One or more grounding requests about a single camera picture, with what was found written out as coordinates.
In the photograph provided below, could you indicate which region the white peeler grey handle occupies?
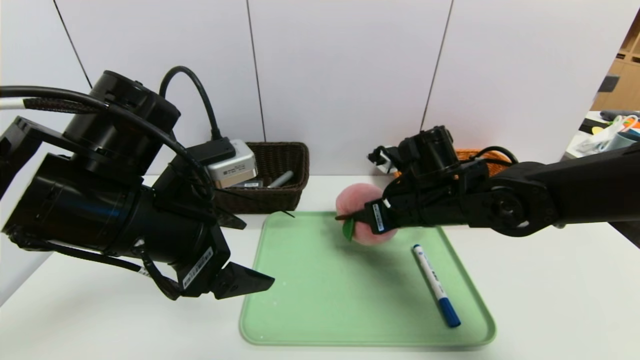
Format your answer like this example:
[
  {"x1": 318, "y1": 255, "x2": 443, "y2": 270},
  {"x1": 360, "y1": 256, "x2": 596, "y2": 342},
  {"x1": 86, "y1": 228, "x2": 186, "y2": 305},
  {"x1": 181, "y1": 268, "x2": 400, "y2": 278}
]
[{"x1": 267, "y1": 170, "x2": 295, "y2": 189}]

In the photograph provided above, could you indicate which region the black left camera cable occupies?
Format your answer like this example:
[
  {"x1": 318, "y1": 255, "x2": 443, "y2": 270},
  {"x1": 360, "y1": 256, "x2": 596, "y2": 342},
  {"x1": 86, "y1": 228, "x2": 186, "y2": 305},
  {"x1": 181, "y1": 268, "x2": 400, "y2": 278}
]
[{"x1": 159, "y1": 66, "x2": 237, "y2": 167}]

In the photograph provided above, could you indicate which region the grey-blue mug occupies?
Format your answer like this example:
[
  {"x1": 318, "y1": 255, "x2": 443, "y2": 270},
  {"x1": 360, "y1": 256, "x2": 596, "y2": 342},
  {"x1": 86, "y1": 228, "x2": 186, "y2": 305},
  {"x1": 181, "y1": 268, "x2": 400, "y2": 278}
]
[{"x1": 607, "y1": 131, "x2": 640, "y2": 151}]

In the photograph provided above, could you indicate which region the wooden background shelf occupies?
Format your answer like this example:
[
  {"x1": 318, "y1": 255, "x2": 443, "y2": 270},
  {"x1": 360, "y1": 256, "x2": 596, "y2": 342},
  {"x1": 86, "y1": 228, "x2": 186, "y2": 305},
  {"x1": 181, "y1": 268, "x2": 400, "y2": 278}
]
[{"x1": 588, "y1": 10, "x2": 640, "y2": 113}]

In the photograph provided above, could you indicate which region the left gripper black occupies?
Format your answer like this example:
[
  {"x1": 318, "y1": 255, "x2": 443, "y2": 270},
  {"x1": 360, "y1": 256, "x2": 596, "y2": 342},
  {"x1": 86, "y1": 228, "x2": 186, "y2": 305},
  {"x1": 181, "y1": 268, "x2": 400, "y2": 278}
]
[{"x1": 126, "y1": 184, "x2": 276, "y2": 300}]

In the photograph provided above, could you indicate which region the green plastic tray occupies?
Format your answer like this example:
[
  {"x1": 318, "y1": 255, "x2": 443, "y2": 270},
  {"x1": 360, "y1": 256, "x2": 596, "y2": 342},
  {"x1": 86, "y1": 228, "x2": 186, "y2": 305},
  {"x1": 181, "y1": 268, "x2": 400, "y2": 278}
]
[{"x1": 239, "y1": 210, "x2": 497, "y2": 347}]

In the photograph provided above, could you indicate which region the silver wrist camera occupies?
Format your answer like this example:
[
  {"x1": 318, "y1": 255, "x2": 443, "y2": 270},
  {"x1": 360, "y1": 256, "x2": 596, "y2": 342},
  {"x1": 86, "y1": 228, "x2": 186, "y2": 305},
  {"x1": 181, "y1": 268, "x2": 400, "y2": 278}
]
[
  {"x1": 369, "y1": 145, "x2": 401, "y2": 174},
  {"x1": 206, "y1": 139, "x2": 259, "y2": 189}
]

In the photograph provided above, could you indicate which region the pink plush peach toy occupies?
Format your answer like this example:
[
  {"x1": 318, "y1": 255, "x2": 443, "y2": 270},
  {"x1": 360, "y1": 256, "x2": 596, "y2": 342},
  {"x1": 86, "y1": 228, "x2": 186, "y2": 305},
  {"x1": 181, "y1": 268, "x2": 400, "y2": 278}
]
[{"x1": 335, "y1": 182, "x2": 399, "y2": 246}]

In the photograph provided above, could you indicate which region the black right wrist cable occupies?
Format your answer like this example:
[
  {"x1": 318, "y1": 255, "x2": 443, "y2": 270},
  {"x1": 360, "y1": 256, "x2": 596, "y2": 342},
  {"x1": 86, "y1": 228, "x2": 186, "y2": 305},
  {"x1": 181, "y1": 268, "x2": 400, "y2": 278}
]
[{"x1": 470, "y1": 146, "x2": 519, "y2": 168}]

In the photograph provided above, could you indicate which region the orange wicker basket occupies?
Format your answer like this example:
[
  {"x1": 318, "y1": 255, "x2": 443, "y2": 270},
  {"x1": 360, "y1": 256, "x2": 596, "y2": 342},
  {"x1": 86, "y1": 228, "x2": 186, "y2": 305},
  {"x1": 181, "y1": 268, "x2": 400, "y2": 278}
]
[{"x1": 395, "y1": 148, "x2": 521, "y2": 180}]

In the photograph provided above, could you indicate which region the white marker blue cap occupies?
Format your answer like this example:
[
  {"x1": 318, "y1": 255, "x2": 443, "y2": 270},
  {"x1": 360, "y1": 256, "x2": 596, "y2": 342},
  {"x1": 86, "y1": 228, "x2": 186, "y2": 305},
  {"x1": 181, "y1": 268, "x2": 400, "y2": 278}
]
[{"x1": 411, "y1": 243, "x2": 461, "y2": 328}]

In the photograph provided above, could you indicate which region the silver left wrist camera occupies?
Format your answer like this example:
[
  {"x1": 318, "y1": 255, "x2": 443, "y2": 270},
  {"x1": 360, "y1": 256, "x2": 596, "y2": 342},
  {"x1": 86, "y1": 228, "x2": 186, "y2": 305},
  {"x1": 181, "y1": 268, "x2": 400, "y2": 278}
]
[{"x1": 206, "y1": 139, "x2": 259, "y2": 189}]

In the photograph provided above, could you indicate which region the white plastic bag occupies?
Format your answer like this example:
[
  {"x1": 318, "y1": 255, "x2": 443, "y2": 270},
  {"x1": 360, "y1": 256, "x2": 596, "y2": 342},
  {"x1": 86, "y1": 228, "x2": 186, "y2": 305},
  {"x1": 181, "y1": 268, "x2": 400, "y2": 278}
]
[{"x1": 567, "y1": 117, "x2": 636, "y2": 156}]

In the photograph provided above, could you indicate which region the dark brown wicker basket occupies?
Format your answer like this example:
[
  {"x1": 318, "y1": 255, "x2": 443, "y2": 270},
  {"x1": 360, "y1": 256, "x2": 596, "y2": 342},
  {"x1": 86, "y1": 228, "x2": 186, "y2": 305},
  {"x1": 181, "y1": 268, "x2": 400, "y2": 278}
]
[{"x1": 215, "y1": 141, "x2": 310, "y2": 215}]

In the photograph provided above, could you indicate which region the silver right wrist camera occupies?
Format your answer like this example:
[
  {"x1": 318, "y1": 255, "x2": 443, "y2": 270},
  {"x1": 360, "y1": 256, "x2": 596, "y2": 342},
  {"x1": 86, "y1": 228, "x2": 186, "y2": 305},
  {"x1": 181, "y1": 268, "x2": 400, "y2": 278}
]
[{"x1": 369, "y1": 145, "x2": 401, "y2": 174}]

